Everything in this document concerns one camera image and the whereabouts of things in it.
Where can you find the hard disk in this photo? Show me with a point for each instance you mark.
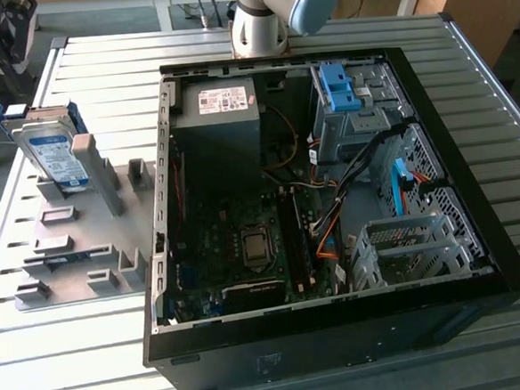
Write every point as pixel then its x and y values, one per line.
pixel 54 151

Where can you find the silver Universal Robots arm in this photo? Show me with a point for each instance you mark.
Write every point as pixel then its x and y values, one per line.
pixel 257 30

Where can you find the silver disk bay cage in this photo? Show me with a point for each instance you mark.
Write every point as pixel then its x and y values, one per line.
pixel 445 224

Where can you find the grey parts rack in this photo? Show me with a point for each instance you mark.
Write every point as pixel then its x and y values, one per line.
pixel 88 225

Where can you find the green RAM stick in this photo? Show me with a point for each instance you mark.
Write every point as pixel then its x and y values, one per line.
pixel 66 259

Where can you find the grey power supply unit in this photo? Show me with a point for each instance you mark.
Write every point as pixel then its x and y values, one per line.
pixel 217 153

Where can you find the green motherboard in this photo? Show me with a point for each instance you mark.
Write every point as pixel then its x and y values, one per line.
pixel 215 251

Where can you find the CPU socket with silver CPU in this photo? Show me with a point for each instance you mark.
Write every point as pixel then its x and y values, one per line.
pixel 255 246

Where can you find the black graphics card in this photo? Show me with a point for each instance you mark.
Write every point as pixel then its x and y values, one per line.
pixel 253 293

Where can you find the blue plastic drive latch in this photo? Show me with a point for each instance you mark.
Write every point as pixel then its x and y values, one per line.
pixel 340 95

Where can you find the black RAM stick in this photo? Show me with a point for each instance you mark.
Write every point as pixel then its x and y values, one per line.
pixel 302 241

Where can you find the silver optical drive cage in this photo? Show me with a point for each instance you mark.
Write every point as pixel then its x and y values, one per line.
pixel 362 130

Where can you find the black open PC case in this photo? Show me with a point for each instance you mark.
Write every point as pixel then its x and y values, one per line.
pixel 298 353

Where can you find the brown wooden cabinet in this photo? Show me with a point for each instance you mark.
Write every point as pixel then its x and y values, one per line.
pixel 474 10

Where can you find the white frame desk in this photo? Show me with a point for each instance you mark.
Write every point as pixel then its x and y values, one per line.
pixel 164 18

